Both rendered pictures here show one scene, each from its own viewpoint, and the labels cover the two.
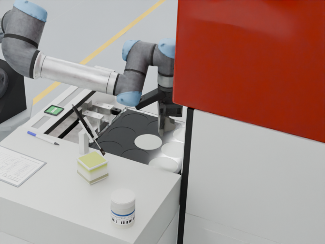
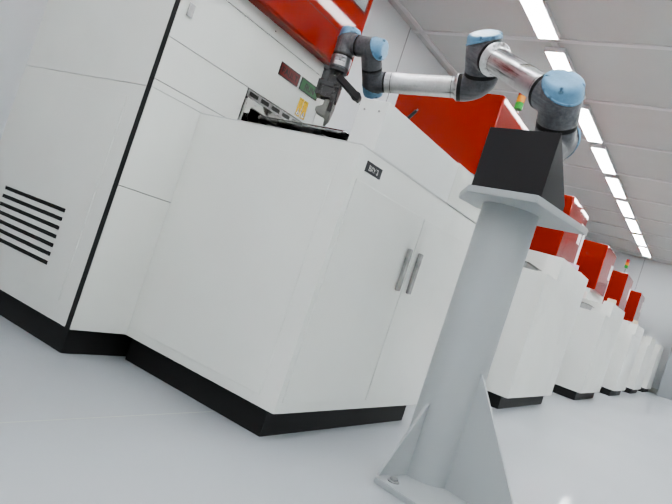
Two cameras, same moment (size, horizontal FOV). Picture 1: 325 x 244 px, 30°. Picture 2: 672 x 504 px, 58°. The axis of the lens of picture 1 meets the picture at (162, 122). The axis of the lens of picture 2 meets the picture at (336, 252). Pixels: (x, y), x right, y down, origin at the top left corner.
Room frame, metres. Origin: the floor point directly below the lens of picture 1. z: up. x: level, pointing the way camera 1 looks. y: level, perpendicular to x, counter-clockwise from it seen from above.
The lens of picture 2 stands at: (3.91, 0.58, 0.50)
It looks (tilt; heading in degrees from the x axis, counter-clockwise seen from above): 1 degrees up; 190
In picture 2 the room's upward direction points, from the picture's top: 18 degrees clockwise
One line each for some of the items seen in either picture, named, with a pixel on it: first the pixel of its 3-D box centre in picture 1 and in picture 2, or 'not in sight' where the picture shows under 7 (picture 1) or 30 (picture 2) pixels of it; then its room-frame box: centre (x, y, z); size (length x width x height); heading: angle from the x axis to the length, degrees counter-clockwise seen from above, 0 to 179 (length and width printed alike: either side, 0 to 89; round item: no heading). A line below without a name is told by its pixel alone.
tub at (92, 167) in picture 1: (92, 167); not in sight; (1.53, 0.21, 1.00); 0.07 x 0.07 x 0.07; 41
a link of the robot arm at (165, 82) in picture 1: (168, 77); (340, 63); (1.79, -0.01, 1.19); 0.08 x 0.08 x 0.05
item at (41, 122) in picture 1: (72, 111); (408, 155); (2.04, 0.36, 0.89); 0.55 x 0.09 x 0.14; 157
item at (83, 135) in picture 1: (87, 137); not in sight; (1.65, 0.24, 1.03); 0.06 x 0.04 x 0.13; 67
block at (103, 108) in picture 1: (103, 107); not in sight; (2.07, 0.24, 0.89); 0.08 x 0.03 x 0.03; 67
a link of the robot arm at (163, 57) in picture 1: (168, 56); (347, 43); (1.79, -0.01, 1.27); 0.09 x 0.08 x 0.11; 75
